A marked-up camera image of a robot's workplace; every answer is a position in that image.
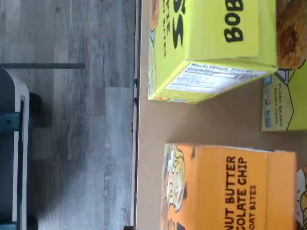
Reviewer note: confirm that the orange Bobo's oat bites box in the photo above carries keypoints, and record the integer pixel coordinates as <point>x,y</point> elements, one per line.
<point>216,187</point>
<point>302,198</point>

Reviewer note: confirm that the dark robot base cart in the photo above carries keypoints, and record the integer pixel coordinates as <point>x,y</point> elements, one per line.
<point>9,95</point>

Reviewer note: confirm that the wooden shelf board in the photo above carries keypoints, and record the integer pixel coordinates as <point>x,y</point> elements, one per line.
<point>153,124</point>

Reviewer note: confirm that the green Bobo's apple pie box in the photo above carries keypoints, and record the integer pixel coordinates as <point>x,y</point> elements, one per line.
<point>208,28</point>
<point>285,100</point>

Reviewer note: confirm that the thin black pole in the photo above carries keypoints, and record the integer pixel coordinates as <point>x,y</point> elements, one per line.
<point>48,66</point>

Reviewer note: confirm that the teal clamp bracket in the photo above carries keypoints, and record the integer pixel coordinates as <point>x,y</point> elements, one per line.
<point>7,226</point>
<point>8,122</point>

